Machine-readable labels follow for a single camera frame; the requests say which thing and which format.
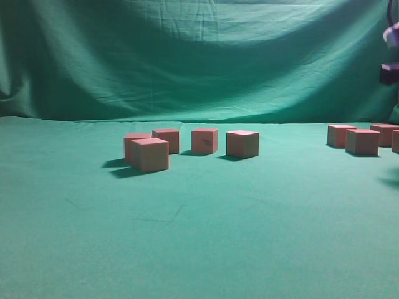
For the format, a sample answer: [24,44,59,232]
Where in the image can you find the pink wooden cube placed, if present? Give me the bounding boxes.
[152,128,180,154]
[226,130,259,159]
[191,128,218,154]

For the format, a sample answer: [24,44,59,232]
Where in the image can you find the pink wooden cube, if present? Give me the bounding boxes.
[123,133,152,164]
[345,129,380,156]
[391,130,399,154]
[130,138,170,172]
[327,124,357,148]

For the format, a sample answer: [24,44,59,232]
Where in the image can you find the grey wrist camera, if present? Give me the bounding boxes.
[383,22,399,48]

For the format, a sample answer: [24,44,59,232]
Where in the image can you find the green backdrop cloth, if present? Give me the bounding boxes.
[1,1,398,123]

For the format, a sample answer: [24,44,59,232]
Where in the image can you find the green table cloth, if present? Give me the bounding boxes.
[1,117,398,298]

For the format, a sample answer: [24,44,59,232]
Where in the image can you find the black cable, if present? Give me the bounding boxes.
[386,0,395,27]

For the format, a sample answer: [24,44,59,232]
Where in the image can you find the pink wooden cube rear column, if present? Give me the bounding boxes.
[370,124,398,147]

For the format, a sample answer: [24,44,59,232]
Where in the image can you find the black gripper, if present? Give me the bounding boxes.
[379,62,399,85]

